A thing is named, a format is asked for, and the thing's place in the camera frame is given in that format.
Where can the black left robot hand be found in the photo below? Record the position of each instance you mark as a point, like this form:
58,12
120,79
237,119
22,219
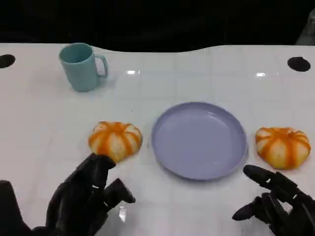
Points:
76,196

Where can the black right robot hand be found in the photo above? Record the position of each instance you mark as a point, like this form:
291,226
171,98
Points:
290,204

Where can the orange and white bread roll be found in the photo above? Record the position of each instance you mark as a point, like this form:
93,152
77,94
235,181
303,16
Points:
115,140
283,147

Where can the lilac plate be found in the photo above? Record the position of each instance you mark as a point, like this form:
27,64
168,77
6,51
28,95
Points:
199,142

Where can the pale green mug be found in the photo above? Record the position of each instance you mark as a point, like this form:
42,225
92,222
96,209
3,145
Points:
78,71

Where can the black table grommet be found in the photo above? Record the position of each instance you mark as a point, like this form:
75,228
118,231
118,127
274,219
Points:
6,61
298,64

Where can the grey background object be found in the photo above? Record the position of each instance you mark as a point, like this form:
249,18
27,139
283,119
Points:
307,32

